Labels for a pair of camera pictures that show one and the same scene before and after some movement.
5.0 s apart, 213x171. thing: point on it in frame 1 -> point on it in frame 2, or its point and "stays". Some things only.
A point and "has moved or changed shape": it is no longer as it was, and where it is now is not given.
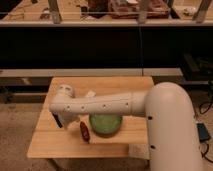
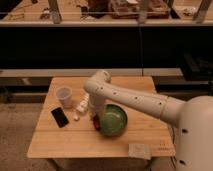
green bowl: [105, 125] has moved or changed shape
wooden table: [50, 140] stays
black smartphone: [57, 120] stays
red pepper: [85, 131] -> [96, 122]
